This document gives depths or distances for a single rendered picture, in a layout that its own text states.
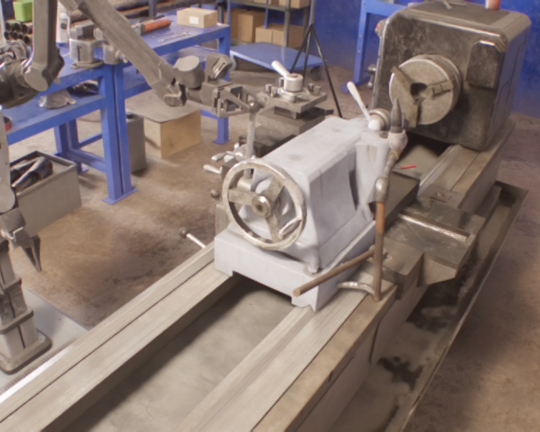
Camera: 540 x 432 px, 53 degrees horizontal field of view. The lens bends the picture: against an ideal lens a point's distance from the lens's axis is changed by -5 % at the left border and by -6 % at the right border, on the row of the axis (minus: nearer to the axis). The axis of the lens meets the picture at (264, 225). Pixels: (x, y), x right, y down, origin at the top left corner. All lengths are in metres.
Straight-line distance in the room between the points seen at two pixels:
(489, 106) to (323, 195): 1.13
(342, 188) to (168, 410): 0.69
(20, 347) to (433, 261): 1.42
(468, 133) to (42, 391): 1.84
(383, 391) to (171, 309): 0.77
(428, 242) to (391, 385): 0.49
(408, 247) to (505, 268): 1.72
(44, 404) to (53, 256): 1.95
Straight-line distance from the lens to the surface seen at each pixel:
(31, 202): 3.26
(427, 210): 1.83
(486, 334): 2.80
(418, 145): 2.69
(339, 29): 6.25
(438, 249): 1.65
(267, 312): 1.57
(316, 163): 1.36
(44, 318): 2.34
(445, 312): 2.20
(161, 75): 1.49
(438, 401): 2.43
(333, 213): 1.42
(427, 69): 2.17
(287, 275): 1.38
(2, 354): 2.17
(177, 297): 1.45
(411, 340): 2.04
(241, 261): 1.45
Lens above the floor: 1.75
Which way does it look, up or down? 32 degrees down
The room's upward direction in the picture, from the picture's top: 3 degrees clockwise
